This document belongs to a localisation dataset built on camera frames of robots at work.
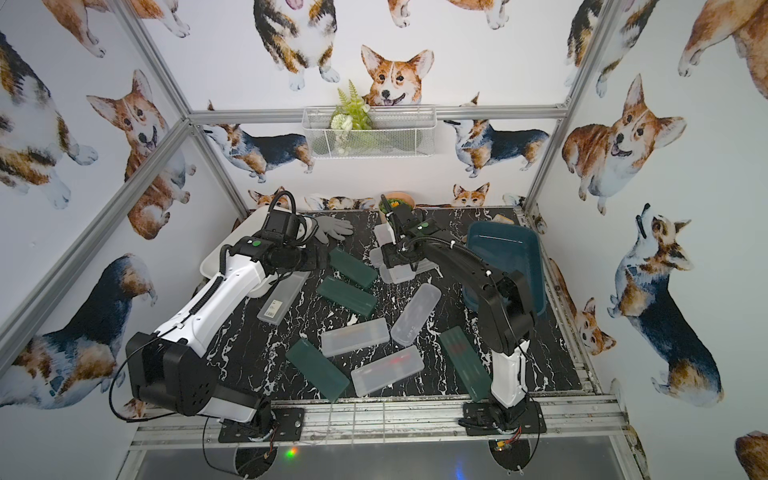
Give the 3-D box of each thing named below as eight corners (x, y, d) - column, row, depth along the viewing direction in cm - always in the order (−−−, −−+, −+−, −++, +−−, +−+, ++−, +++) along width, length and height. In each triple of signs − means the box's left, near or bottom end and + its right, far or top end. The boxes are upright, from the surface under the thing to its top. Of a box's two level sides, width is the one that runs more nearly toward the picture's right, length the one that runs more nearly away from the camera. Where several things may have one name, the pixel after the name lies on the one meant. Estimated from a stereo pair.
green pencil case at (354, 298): (314, 294, 99) (313, 291, 98) (327, 276, 104) (326, 273, 102) (369, 318, 94) (368, 315, 92) (380, 298, 99) (379, 295, 97)
